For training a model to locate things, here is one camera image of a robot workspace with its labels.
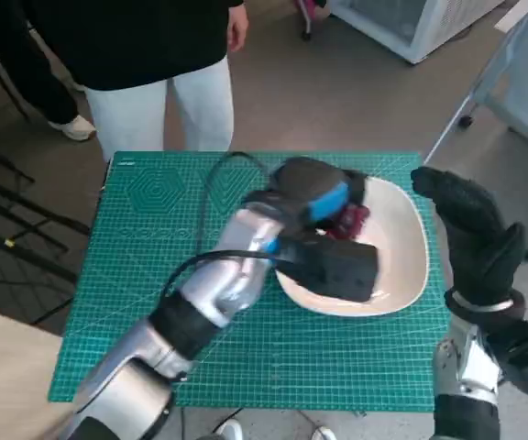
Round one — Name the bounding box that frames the green cutting mat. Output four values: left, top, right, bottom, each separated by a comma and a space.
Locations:
49, 150, 451, 409

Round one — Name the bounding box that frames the pink chair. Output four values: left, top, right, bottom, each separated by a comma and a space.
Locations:
293, 0, 332, 41

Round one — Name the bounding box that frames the red toy grape bunch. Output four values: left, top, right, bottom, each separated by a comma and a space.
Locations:
325, 203, 371, 240

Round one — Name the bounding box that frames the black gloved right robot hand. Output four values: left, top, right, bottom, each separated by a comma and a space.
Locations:
410, 166, 527, 313

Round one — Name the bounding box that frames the black wire rack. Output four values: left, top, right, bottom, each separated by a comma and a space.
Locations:
0, 141, 94, 329

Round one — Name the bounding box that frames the white square plate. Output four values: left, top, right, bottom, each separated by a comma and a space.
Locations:
275, 176, 432, 317

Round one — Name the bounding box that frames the white cabinet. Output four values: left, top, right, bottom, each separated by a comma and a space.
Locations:
330, 0, 508, 65

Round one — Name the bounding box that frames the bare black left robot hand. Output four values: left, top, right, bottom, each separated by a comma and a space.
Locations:
268, 156, 370, 231

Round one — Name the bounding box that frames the light wooden desk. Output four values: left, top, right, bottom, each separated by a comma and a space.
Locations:
0, 304, 66, 440

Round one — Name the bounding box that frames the person's hand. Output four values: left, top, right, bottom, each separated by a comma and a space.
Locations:
225, 6, 250, 52

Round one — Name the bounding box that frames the person in black trousers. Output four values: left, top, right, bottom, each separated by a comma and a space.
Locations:
0, 0, 98, 142

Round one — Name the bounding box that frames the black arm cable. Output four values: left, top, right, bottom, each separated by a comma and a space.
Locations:
197, 151, 277, 251
165, 249, 292, 303

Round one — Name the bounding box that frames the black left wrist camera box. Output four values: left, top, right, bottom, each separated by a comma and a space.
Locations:
275, 231, 380, 303

